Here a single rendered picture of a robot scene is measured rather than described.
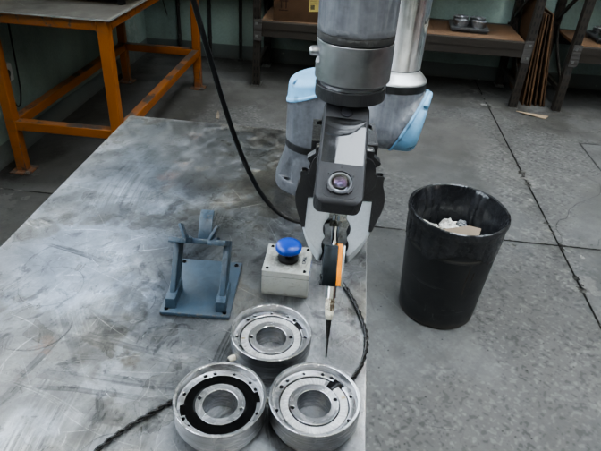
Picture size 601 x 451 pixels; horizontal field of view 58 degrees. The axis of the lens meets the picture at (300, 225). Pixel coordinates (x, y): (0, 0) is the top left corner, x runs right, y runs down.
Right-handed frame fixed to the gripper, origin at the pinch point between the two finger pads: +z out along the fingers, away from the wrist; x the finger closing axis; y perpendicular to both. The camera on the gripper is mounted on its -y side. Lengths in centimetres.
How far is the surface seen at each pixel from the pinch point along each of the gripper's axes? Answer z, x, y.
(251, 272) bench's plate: 16.8, 11.6, 16.7
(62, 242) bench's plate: 17, 44, 21
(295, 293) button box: 15.9, 4.3, 11.4
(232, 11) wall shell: 60, 75, 397
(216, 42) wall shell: 86, 88, 398
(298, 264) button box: 12.3, 4.2, 13.8
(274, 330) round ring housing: 14.6, 6.7, 1.8
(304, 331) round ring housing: 13.8, 2.6, 1.3
